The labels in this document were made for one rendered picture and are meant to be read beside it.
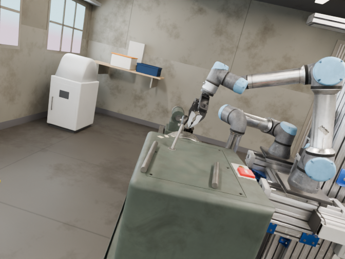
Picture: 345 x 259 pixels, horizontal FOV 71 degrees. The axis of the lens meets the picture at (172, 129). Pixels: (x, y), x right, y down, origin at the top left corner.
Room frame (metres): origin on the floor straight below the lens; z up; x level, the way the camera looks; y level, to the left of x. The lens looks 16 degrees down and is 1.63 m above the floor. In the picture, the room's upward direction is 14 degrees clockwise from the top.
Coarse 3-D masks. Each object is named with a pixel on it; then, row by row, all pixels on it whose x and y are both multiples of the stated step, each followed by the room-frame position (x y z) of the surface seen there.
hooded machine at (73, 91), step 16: (64, 64) 4.15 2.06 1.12; (80, 64) 4.14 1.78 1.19; (64, 80) 4.01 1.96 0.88; (80, 80) 4.04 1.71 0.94; (96, 80) 4.55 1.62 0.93; (64, 96) 4.00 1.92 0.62; (80, 96) 3.99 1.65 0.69; (96, 96) 4.57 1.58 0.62; (48, 112) 4.04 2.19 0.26; (64, 112) 4.00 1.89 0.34; (80, 112) 4.06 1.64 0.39; (64, 128) 4.04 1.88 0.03; (80, 128) 4.15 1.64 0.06
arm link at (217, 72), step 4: (216, 64) 1.24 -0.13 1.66; (220, 64) 1.23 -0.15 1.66; (224, 64) 1.24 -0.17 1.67; (212, 68) 1.25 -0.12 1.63; (216, 68) 1.23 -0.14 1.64; (220, 68) 1.23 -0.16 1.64; (224, 68) 1.23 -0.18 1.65; (212, 72) 1.24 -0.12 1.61; (216, 72) 1.23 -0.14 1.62; (220, 72) 1.23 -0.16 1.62; (224, 72) 1.23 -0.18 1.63; (208, 76) 1.25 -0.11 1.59; (212, 76) 1.24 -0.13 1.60; (216, 76) 1.23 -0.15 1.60; (220, 76) 1.22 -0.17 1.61; (224, 76) 1.22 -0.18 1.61; (208, 80) 1.24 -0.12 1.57; (212, 80) 1.23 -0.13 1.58; (216, 80) 1.23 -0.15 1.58; (220, 80) 1.22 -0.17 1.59; (216, 84) 1.23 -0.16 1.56
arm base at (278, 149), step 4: (272, 144) 1.70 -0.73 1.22; (276, 144) 1.66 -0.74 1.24; (280, 144) 1.65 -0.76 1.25; (284, 144) 1.64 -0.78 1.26; (272, 148) 1.67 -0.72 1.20; (276, 148) 1.66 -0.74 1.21; (280, 148) 1.64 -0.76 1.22; (284, 148) 1.63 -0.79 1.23; (288, 148) 1.64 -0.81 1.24; (272, 152) 1.65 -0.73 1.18; (276, 152) 1.64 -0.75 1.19; (280, 152) 1.63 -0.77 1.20; (284, 152) 1.62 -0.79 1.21; (288, 152) 1.65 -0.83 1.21; (280, 156) 1.62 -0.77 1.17; (284, 156) 1.62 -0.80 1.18; (288, 156) 1.63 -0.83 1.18
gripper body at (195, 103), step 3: (201, 90) 1.25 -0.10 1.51; (204, 90) 1.24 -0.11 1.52; (204, 93) 1.25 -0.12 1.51; (207, 93) 1.23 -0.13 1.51; (195, 99) 1.29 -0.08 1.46; (198, 99) 1.30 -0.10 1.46; (195, 102) 1.24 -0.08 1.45; (198, 102) 1.23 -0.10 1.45; (195, 105) 1.23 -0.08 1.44; (195, 108) 1.23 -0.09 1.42; (195, 111) 1.24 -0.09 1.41; (198, 111) 1.24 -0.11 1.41
